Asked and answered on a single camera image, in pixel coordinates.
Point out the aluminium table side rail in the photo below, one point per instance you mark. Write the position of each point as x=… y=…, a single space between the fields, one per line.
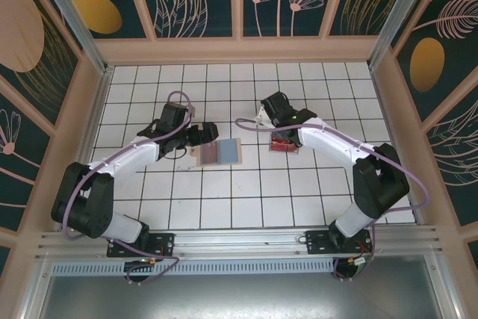
x=385 y=110
x=96 y=110

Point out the yellow power connector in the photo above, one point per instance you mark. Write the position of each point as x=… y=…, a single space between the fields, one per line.
x=151 y=261

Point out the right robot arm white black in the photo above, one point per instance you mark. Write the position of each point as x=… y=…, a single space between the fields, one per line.
x=328 y=143

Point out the bright red credit card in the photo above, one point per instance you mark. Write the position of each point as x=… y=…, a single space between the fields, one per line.
x=284 y=147

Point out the aluminium frame post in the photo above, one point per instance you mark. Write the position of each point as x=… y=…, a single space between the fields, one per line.
x=397 y=16
x=73 y=16

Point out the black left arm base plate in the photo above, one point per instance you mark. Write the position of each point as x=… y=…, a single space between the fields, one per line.
x=164 y=244

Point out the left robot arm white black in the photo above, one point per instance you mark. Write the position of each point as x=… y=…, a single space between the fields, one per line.
x=130 y=156

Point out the tan card holder blue pocket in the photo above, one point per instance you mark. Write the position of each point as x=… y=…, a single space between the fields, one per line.
x=228 y=151

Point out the dark red striped card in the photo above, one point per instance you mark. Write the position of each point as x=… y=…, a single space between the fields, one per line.
x=210 y=154

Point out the aluminium mounting rail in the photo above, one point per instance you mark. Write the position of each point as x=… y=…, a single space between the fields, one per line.
x=239 y=240

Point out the green circuit board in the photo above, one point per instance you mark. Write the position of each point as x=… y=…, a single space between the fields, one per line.
x=360 y=260

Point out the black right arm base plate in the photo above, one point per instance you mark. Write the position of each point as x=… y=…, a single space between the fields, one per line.
x=317 y=242

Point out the grey metal sheet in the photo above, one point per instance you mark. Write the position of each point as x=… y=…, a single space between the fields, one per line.
x=239 y=296

